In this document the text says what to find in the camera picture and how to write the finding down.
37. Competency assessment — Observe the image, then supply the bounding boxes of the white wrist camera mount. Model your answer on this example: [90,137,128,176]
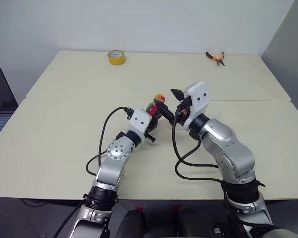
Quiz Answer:
[183,81,211,132]
[128,108,153,142]

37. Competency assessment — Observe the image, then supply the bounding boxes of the thin black floor cable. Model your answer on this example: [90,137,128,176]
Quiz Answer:
[21,198,49,207]

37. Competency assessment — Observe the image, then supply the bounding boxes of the orange black pliers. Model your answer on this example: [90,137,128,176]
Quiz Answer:
[205,51,226,67]

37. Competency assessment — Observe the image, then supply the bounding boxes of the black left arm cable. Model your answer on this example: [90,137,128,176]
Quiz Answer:
[85,106,134,176]

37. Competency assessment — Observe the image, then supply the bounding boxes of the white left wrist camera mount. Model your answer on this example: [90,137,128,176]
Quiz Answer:
[128,108,153,142]

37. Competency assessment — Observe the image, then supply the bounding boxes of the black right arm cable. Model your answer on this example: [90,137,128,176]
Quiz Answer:
[172,109,225,184]

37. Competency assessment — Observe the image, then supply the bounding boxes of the clear plastic drink bottle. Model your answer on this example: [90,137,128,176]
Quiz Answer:
[145,93,166,131]

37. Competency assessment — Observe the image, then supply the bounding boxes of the yellow tape roll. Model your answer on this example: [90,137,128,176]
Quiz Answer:
[107,49,127,66]

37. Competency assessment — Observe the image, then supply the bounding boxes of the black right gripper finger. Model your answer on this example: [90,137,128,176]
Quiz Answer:
[154,99,176,122]
[170,88,185,102]

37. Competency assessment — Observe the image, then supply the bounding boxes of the dark laptop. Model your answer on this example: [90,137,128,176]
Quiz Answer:
[0,67,19,147]

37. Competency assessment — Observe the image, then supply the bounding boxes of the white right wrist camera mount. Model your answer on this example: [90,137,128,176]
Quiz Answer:
[183,81,211,132]

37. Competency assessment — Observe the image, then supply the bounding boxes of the dark rounded shape red tab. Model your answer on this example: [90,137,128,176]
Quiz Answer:
[172,205,230,238]
[120,207,146,238]

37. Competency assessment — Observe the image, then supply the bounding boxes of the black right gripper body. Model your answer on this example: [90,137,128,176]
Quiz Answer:
[174,95,193,127]

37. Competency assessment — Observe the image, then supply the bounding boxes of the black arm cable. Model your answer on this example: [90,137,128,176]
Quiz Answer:
[85,106,134,176]
[172,109,225,184]

